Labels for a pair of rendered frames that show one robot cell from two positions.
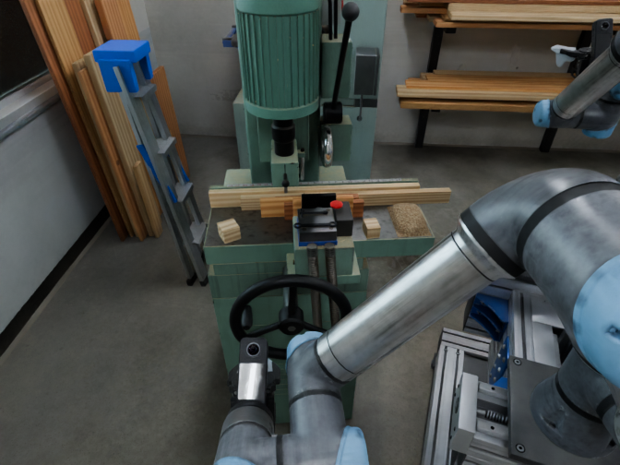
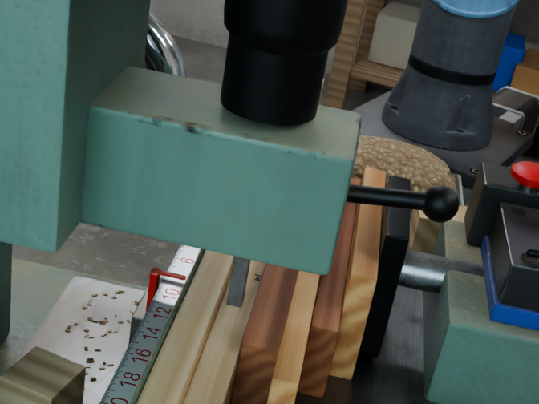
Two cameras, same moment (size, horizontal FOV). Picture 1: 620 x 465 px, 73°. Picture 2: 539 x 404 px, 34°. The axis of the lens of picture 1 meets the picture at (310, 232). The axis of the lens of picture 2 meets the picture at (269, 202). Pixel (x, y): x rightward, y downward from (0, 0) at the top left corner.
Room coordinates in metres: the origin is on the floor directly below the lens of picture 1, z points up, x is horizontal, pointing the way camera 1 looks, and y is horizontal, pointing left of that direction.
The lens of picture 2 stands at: (0.93, 0.49, 1.24)
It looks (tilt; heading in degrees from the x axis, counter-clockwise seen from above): 27 degrees down; 278
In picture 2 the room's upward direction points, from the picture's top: 10 degrees clockwise
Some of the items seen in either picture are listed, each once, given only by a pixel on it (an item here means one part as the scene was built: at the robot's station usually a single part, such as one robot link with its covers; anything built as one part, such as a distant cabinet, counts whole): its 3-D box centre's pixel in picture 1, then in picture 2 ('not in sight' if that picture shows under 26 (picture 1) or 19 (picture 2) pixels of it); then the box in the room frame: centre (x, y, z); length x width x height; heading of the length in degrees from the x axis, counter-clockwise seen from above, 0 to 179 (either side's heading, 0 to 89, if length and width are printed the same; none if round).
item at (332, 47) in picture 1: (335, 65); not in sight; (1.22, -0.07, 1.23); 0.09 x 0.08 x 0.15; 4
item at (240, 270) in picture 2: not in sight; (241, 266); (1.00, 0.07, 0.97); 0.01 x 0.01 x 0.05; 4
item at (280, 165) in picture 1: (285, 164); (220, 176); (1.02, 0.07, 1.03); 0.14 x 0.07 x 0.09; 4
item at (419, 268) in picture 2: (319, 215); (428, 272); (0.89, -0.02, 0.95); 0.09 x 0.07 x 0.09; 94
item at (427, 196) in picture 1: (346, 198); (270, 216); (1.01, -0.10, 0.92); 0.60 x 0.02 x 0.04; 94
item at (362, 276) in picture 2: (322, 208); (358, 264); (0.93, -0.03, 0.94); 0.16 x 0.02 x 0.08; 94
